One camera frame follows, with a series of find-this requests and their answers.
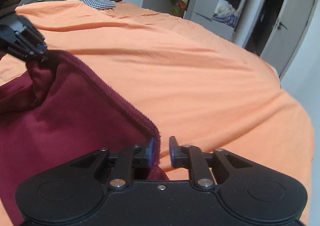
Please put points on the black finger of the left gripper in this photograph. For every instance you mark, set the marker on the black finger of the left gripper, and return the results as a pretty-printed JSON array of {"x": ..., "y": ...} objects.
[
  {"x": 40, "y": 56},
  {"x": 32, "y": 35}
]

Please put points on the orange bed sheet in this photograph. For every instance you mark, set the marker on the orange bed sheet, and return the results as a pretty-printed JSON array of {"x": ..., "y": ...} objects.
[{"x": 207, "y": 93}]

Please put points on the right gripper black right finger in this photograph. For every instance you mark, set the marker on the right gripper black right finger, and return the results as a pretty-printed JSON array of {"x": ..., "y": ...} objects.
[{"x": 220, "y": 169}]

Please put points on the maroon red small garment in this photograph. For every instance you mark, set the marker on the maroon red small garment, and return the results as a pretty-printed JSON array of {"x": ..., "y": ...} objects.
[{"x": 57, "y": 111}]

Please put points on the colourful bag in wardrobe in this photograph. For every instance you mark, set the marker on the colourful bag in wardrobe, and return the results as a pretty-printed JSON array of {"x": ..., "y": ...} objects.
[{"x": 179, "y": 8}]

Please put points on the blue white checkered pillow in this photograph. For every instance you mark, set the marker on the blue white checkered pillow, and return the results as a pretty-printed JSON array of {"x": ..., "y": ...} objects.
[{"x": 99, "y": 4}]

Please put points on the grey room door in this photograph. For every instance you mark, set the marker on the grey room door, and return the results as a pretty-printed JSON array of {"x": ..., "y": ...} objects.
[{"x": 286, "y": 33}]

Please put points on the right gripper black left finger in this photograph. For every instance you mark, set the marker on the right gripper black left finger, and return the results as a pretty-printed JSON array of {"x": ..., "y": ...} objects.
[{"x": 117, "y": 170}]

